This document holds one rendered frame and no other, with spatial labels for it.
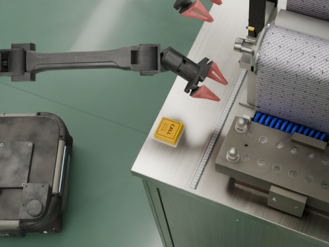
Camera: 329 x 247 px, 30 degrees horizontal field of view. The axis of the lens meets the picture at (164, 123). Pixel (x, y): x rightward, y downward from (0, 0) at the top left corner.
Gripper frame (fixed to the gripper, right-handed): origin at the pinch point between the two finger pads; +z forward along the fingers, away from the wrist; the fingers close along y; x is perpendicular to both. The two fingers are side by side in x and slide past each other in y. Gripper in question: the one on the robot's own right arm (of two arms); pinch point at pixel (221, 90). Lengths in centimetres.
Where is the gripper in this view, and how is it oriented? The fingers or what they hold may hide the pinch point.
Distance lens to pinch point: 177.7
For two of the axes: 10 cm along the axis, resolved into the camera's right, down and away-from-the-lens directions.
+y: -4.0, 8.2, -4.0
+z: 8.3, 5.1, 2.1
